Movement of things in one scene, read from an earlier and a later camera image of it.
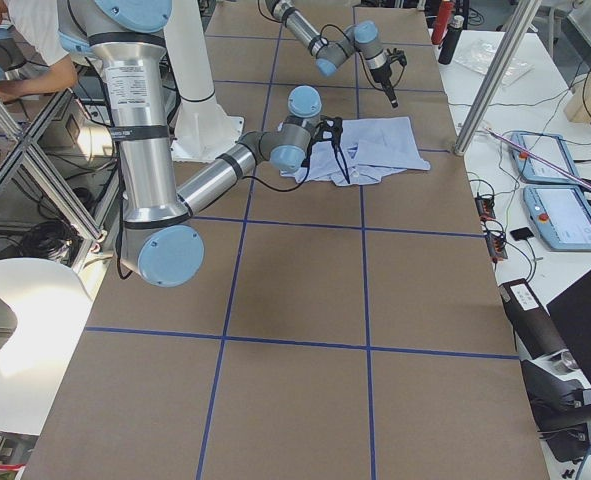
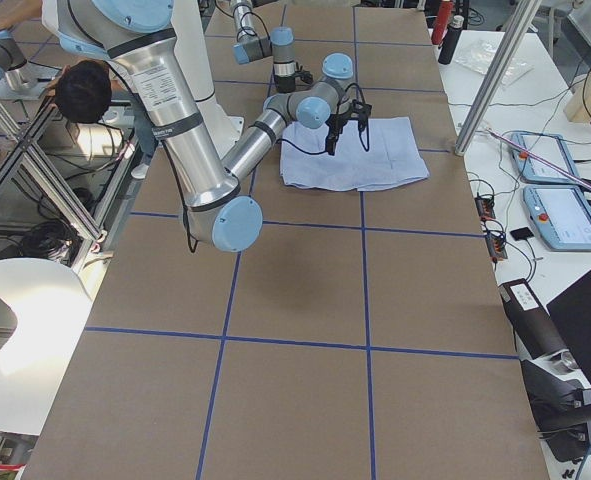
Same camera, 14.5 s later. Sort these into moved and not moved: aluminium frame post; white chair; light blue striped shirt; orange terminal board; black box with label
Moved: light blue striped shirt
Not moved: black box with label; orange terminal board; aluminium frame post; white chair
